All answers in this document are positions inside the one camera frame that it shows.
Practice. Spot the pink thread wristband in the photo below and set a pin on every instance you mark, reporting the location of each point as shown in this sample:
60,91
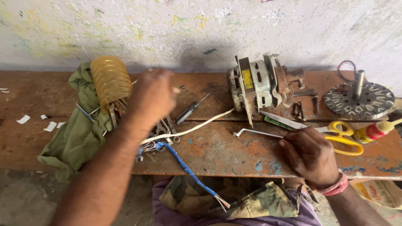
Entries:
334,187

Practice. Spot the white paper scrap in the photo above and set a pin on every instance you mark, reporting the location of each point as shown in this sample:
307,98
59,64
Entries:
43,117
60,125
3,90
23,119
50,126

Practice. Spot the camouflage cloth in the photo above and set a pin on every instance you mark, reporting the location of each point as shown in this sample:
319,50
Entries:
251,197

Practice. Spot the person's left hand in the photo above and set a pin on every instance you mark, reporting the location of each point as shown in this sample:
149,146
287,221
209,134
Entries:
152,94

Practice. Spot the green flat tool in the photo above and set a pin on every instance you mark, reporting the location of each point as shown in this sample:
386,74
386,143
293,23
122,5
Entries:
274,123

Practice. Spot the steel open-end spanner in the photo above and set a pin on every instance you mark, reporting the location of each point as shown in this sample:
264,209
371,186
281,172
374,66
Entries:
161,130

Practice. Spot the fan stator disc with shaft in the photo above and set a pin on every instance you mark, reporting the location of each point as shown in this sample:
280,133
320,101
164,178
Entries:
361,100

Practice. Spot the grey flat spanner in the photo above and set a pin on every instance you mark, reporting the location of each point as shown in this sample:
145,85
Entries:
304,93

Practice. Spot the printed yellow white sack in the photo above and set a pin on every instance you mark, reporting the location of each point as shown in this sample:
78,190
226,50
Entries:
378,194

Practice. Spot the small steel spanner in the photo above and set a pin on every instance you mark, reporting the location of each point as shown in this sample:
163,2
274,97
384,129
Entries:
112,116

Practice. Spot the bent metal socket wrench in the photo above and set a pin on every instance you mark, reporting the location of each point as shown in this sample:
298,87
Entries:
257,132

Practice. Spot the rusty bolt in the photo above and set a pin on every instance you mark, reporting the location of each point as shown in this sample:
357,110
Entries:
315,104
298,110

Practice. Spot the rusty electric motor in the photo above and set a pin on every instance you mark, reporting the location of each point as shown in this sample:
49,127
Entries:
260,84

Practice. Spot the person's left fingers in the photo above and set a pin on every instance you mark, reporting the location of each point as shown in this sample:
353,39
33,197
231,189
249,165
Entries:
176,90

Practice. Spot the red yellow glue bottle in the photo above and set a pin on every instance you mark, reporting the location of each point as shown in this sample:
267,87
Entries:
372,131

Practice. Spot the olive green cloth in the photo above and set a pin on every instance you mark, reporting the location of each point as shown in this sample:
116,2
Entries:
77,141

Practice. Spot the yellow translucent tubing coil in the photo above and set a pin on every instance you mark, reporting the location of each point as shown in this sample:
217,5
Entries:
110,81

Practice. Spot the person's right hand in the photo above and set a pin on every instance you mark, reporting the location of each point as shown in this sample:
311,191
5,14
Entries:
312,157

